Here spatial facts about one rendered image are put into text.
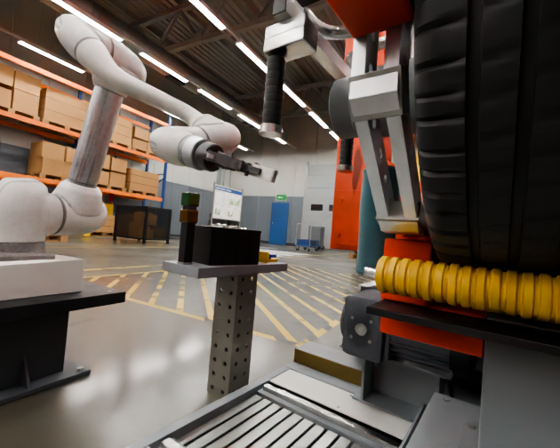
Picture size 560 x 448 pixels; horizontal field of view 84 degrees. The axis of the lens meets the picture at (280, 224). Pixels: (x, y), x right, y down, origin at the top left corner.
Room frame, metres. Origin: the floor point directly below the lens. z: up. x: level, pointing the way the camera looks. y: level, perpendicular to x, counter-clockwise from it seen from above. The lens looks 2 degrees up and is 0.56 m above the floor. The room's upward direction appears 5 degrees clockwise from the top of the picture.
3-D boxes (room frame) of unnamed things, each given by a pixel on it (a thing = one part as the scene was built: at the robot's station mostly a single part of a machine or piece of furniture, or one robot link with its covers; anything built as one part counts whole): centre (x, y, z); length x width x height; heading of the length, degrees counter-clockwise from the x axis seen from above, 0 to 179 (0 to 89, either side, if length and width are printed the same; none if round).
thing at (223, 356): (1.10, 0.13, 0.21); 0.10 x 0.10 x 0.42; 54
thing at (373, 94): (0.59, -0.26, 0.85); 0.54 x 0.07 x 0.54; 144
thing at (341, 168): (0.87, -0.17, 0.83); 0.04 x 0.04 x 0.16
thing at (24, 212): (1.08, 0.89, 0.57); 0.18 x 0.16 x 0.22; 161
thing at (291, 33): (0.58, 0.01, 0.93); 0.09 x 0.05 x 0.05; 54
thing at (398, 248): (0.57, -0.29, 0.48); 0.16 x 0.12 x 0.17; 54
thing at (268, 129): (0.59, 0.03, 0.83); 0.04 x 0.04 x 0.16
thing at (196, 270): (1.08, 0.15, 0.44); 0.43 x 0.17 x 0.03; 144
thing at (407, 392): (0.86, -0.41, 0.26); 0.42 x 0.18 x 0.35; 54
